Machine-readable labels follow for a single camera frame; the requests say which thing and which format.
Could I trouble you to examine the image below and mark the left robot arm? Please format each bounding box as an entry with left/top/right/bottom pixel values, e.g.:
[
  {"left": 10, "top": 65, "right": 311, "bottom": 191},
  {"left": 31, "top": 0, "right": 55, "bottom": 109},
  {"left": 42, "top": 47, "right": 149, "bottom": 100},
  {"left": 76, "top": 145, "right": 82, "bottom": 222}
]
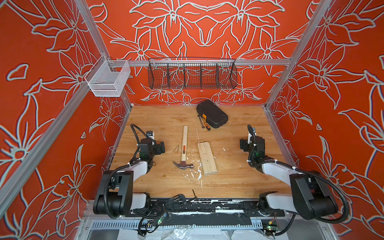
[{"left": 93, "top": 137, "right": 166, "bottom": 219}]

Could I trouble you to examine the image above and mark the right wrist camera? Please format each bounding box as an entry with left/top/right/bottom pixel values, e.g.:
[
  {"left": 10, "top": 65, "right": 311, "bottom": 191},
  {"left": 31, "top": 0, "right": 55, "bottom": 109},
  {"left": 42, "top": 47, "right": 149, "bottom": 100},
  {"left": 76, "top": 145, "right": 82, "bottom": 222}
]
[{"left": 247, "top": 125, "right": 256, "bottom": 144}]

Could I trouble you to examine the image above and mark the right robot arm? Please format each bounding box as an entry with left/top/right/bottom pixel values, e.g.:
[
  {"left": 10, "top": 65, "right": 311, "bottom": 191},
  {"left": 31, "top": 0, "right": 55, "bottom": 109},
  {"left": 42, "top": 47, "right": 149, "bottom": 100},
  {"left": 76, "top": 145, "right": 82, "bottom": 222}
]
[{"left": 240, "top": 135, "right": 350, "bottom": 224}]

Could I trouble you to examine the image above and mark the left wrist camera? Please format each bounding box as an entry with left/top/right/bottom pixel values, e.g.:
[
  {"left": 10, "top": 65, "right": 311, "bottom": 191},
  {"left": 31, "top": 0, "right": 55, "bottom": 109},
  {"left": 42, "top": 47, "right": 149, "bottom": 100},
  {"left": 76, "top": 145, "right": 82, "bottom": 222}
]
[{"left": 146, "top": 131, "right": 155, "bottom": 140}]

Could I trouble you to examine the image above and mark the black wire wall basket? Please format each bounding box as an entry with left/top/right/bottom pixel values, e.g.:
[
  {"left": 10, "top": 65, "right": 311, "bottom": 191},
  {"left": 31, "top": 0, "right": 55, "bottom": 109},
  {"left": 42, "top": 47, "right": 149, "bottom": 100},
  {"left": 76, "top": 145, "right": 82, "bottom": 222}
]
[{"left": 148, "top": 57, "right": 238, "bottom": 90}]

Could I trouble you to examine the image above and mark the screwdriver beside case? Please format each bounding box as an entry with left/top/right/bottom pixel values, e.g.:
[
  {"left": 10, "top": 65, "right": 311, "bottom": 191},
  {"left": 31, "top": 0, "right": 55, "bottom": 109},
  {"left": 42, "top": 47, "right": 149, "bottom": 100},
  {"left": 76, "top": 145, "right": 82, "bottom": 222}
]
[{"left": 198, "top": 115, "right": 205, "bottom": 129}]

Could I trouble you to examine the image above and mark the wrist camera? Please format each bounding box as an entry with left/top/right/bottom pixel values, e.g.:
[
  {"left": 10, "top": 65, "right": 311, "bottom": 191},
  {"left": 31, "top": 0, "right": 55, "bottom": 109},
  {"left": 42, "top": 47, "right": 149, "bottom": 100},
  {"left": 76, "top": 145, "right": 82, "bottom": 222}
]
[
  {"left": 146, "top": 131, "right": 155, "bottom": 140},
  {"left": 247, "top": 125, "right": 256, "bottom": 144}
]

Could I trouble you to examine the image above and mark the black tool case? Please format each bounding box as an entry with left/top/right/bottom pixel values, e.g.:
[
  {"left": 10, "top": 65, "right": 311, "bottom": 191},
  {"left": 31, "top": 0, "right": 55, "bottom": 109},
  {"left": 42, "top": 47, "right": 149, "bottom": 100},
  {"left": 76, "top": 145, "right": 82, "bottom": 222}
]
[{"left": 197, "top": 100, "right": 229, "bottom": 129}]

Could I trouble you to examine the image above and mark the wooden handle claw hammer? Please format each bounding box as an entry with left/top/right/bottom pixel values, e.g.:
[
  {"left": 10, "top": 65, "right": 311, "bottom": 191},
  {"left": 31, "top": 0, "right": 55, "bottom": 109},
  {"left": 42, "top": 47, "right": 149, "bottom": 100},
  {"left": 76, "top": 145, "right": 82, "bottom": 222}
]
[{"left": 173, "top": 126, "right": 194, "bottom": 170}]

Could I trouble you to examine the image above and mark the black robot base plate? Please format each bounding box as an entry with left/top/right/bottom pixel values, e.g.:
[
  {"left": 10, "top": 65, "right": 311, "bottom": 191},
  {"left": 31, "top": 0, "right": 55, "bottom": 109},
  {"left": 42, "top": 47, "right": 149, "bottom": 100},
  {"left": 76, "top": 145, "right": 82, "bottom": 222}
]
[{"left": 130, "top": 195, "right": 286, "bottom": 218}]

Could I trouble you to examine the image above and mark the white wire mesh basket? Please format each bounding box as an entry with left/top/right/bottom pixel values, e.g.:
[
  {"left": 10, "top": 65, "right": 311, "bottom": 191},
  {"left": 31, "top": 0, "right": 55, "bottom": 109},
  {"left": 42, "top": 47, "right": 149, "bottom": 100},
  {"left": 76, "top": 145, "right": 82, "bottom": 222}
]
[{"left": 85, "top": 56, "right": 131, "bottom": 97}]

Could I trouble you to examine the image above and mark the light wooden block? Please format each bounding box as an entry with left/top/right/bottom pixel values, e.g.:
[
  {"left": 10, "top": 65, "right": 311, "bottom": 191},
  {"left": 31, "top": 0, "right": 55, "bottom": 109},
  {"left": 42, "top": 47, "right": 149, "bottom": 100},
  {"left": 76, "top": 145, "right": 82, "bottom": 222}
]
[{"left": 198, "top": 142, "right": 218, "bottom": 176}]

